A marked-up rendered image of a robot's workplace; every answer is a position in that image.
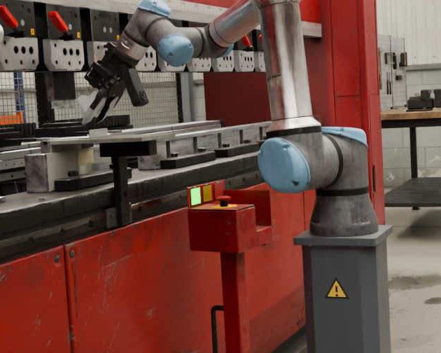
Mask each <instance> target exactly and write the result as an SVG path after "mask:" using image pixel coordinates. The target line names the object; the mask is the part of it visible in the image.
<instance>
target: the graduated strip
mask: <svg viewBox="0 0 441 353"><path fill-rule="evenodd" d="M112 1H121V2H126V3H131V4H140V3H141V2H142V1H143V0H112ZM162 1H163V2H165V3H166V4H167V5H168V6H169V7H170V9H174V10H180V11H189V12H194V13H203V14H208V15H217V16H219V15H221V14H222V13H224V12H225V11H226V10H227V9H228V8H222V7H217V6H210V5H205V4H197V3H193V2H188V1H180V0H162ZM301 23H302V28H305V29H313V30H319V31H321V24H317V23H313V22H305V21H301Z"/></svg>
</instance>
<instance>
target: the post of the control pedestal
mask: <svg viewBox="0 0 441 353"><path fill-rule="evenodd" d="M220 263H221V275H222V287H223V311H224V323H225V346H226V353H251V351H250V339H249V314H248V301H247V289H246V264H245V252H244V251H243V252H241V253H223V252H221V253H220Z"/></svg>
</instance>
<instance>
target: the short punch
mask: <svg viewBox="0 0 441 353"><path fill-rule="evenodd" d="M45 77H46V86H47V96H48V101H50V102H51V109H63V108H73V107H74V100H75V99H76V89H75V79H74V71H46V72H45Z"/></svg>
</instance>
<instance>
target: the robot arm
mask: <svg viewBox="0 0 441 353"><path fill-rule="evenodd" d="M300 1H302V0H239V1H238V2H237V3H235V4H234V5H233V6H231V7H230V8H229V9H227V10H226V11H225V12H224V13H222V14H221V15H219V16H218V17H217V18H216V19H215V20H213V21H212V22H210V23H209V24H208V25H207V26H205V27H175V26H174V25H173V24H172V23H171V22H170V21H169V20H168V18H169V14H170V13H171V9H170V7H169V6H168V5H167V4H166V3H165V2H163V1H162V0H143V1H142V2H141V3H140V4H139V6H137V9H136V11H135V13H134V14H133V16H132V18H131V19H130V21H129V22H128V24H127V26H126V28H125V29H124V31H123V33H122V34H121V35H120V38H119V39H118V41H117V42H115V43H111V42H109V43H108V45H107V46H106V47H107V48H108V50H107V52H106V54H105V56H104V57H103V58H102V60H98V61H94V62H93V63H92V65H91V67H90V68H89V69H88V71H87V73H86V75H85V76H84V79H85V80H87V81H88V82H89V84H90V85H91V86H92V87H93V88H97V89H98V90H99V91H97V90H95V91H94V92H93V93H92V94H91V95H90V96H85V95H81V96H80V97H79V98H78V103H79V104H80V106H81V107H82V109H83V110H84V112H85V115H84V117H83V121H82V124H83V125H84V124H86V123H89V122H90V121H91V120H92V118H93V117H94V116H95V115H96V113H97V112H98V110H100V111H101V113H100V114H99V116H98V117H97V119H96V121H95V122H96V123H99V122H101V121H103V119H105V117H107V115H108V114H109V113H110V112H111V110H112V109H113V108H114V107H115V106H116V104H117V103H118V102H119V100H120V98H121V97H122V95H123V93H124V90H125V88H127V92H128V94H129V98H130V99H131V102H132V105H133V106H135V107H138V106H144V105H146V104H147V103H149V101H148V98H147V96H146V93H145V90H144V87H143V85H142V83H141V80H140V78H139V75H138V72H137V69H136V67H135V66H136V65H138V63H139V61H140V60H141V59H142V58H143V56H144V55H145V53H146V51H147V50H148V48H149V47H150V46H151V47H152V48H153V49H154V50H155V51H156V52H157V54H158V55H159V56H160V57H161V58H162V59H163V60H164V61H165V62H167V63H168V64H169V65H170V66H172V67H180V66H181V65H182V64H186V63H187V62H188V61H189V60H190V59H191V58H214V59H216V58H219V57H226V56H228V55H229V54H230V53H231V50H232V49H233V46H234V43H235V42H236V41H238V40H240V38H242V37H243V36H245V35H246V34H248V33H249V32H251V31H252V30H253V29H255V28H256V27H257V26H259V25H260V30H261V36H262V47H263V53H264V59H265V71H266V77H267V88H268V94H269V105H270V111H271V117H272V123H271V125H270V126H269V127H268V129H267V130H266V136H267V141H265V142H264V143H263V144H262V146H261V147H260V151H259V152H258V168H259V170H260V174H261V176H262V178H263V179H264V181H265V182H266V184H268V185H269V186H270V187H271V188H272V189H273V190H275V191H277V192H280V193H301V192H303V191H310V190H314V189H316V201H315V204H314V208H313V212H312V215H311V219H310V222H309V232H310V234H312V235H316V236H322V237H353V236H361V235H369V234H373V233H376V232H378V231H379V222H378V219H377V215H376V214H375V210H374V208H373V206H372V203H371V200H370V196H369V181H368V145H367V139H366V134H365V132H364V131H363V130H362V129H358V128H352V127H321V124H320V123H319V122H318V121H317V120H315V119H314V117H313V115H312V104H311V98H310V92H309V81H308V75H307V63H306V57H305V46H304V40H303V34H302V23H301V17H300V5H299V2H300ZM98 63H100V64H101V65H100V64H98ZM92 67H93V68H92ZM91 68H92V71H91V72H90V70H91ZM89 72H90V73H89ZM88 73H89V75H88Z"/></svg>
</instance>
